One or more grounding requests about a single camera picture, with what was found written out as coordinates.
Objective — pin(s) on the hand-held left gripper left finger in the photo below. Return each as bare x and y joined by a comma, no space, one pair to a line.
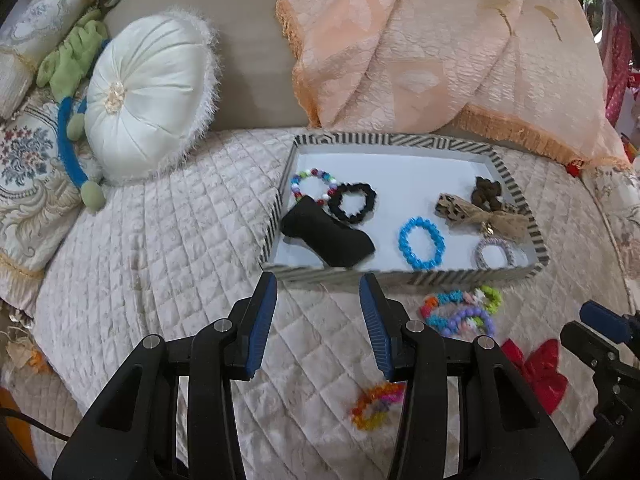
260,320

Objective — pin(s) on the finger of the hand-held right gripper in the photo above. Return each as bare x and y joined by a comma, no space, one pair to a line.
592,347
605,317

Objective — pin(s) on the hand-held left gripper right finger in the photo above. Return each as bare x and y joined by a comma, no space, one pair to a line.
375,325

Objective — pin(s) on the black fabric pouch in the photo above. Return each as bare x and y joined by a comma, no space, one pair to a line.
325,235

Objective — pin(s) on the leopard print bow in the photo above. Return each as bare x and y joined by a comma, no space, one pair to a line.
510,225

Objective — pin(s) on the striped rectangular tray box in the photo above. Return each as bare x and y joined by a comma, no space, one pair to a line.
390,185

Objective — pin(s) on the brown scrunchie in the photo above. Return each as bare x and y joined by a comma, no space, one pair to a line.
487,190

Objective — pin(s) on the red bow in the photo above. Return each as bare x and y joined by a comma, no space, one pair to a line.
542,375

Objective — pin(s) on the floral cream cushion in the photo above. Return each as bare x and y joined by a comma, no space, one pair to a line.
617,210

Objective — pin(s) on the cream quilted bedspread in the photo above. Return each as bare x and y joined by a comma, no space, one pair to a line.
150,260

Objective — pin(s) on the small red tassel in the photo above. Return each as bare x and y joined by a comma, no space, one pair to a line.
576,167

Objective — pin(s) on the red patterned fabric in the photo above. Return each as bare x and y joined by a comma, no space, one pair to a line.
620,70

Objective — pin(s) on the round white satin cushion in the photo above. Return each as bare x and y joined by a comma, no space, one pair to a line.
150,85

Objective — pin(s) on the floral embroidered pillow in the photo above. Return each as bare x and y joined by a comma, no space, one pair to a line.
30,170

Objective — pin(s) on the peach fringed blanket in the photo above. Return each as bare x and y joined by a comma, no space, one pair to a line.
425,50

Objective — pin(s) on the beige sofa backrest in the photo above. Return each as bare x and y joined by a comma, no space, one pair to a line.
225,10

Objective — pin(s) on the green plush toy blue band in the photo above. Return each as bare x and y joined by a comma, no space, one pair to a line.
75,50

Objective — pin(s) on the cream bolster pillow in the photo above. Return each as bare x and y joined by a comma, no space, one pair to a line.
40,20

